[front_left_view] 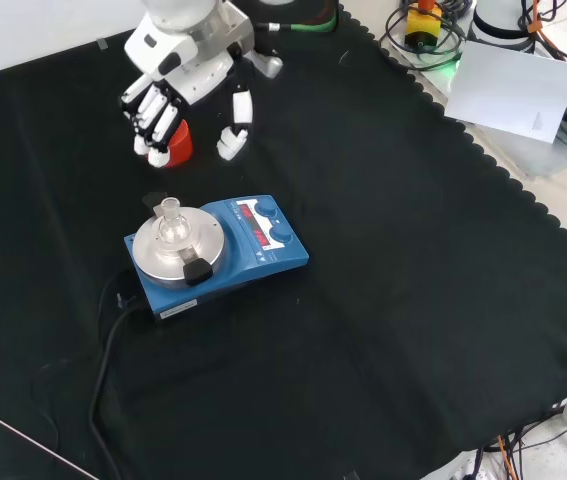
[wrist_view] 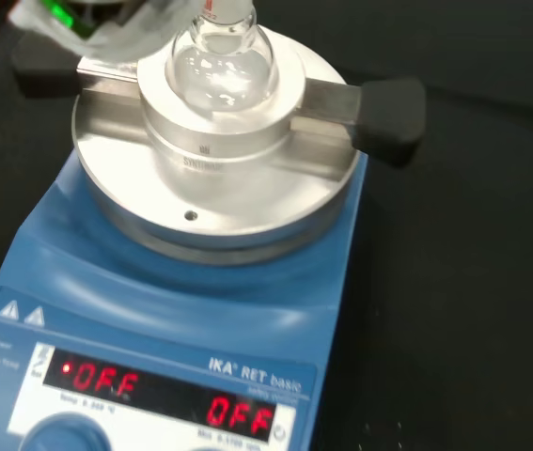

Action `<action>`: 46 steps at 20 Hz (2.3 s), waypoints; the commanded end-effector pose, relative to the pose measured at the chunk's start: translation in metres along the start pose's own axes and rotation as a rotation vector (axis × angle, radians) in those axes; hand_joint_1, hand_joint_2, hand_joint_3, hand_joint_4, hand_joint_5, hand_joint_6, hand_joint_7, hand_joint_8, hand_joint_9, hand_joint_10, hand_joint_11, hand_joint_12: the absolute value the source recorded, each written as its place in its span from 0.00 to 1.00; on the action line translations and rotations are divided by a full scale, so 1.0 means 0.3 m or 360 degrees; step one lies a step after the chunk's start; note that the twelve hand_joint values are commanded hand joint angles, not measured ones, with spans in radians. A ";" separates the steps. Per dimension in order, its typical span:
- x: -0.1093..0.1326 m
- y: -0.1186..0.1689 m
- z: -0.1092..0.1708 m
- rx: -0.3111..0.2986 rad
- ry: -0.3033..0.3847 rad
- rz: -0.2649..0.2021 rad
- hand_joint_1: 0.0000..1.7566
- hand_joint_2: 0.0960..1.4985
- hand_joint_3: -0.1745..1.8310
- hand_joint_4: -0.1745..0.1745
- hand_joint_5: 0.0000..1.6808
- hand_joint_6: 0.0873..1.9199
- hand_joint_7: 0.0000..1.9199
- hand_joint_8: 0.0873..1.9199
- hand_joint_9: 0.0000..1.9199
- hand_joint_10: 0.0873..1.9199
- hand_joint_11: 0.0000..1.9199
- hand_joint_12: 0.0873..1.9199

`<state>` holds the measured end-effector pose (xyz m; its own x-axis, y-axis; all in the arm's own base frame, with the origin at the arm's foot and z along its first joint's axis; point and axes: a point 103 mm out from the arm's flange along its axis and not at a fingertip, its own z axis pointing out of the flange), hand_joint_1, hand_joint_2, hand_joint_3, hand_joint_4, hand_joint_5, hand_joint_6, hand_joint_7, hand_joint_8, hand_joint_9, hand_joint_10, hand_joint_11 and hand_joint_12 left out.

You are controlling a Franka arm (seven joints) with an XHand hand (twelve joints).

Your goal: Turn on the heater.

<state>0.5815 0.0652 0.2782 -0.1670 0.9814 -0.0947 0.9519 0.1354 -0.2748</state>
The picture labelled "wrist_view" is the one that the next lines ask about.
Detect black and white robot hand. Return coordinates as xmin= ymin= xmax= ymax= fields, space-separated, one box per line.
xmin=9 ymin=0 xmax=201 ymax=62

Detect clear round-bottom glass flask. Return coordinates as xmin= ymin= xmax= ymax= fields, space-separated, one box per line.
xmin=165 ymin=0 xmax=280 ymax=115

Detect aluminium heating block, black handles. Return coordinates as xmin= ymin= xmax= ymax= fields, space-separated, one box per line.
xmin=10 ymin=21 xmax=428 ymax=237

